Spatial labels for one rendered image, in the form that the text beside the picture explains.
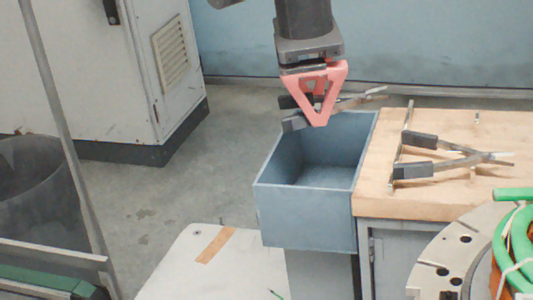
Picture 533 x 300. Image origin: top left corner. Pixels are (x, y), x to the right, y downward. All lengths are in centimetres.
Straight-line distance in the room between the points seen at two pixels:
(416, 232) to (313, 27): 23
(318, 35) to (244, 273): 48
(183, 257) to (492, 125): 55
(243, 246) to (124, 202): 166
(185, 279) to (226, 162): 179
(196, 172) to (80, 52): 67
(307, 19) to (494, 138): 25
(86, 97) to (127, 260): 79
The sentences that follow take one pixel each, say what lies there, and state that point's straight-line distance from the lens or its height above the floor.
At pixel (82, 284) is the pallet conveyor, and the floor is 76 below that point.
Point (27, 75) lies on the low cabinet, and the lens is 304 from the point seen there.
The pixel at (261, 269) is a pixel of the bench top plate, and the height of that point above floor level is 78.
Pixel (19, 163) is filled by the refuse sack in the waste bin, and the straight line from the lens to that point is 221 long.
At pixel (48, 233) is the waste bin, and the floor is 40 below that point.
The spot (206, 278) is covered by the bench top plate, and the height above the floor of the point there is 78.
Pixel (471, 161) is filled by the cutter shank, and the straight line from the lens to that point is 69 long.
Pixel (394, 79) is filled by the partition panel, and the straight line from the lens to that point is 298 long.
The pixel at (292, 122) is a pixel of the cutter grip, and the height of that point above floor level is 112.
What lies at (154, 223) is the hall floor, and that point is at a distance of 257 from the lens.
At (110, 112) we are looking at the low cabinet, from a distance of 287.
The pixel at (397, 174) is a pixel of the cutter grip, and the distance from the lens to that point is 68.
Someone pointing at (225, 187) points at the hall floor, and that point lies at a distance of 268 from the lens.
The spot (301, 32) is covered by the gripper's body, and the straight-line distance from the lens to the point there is 68.
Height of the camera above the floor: 146
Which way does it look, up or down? 31 degrees down
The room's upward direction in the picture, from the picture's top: 9 degrees counter-clockwise
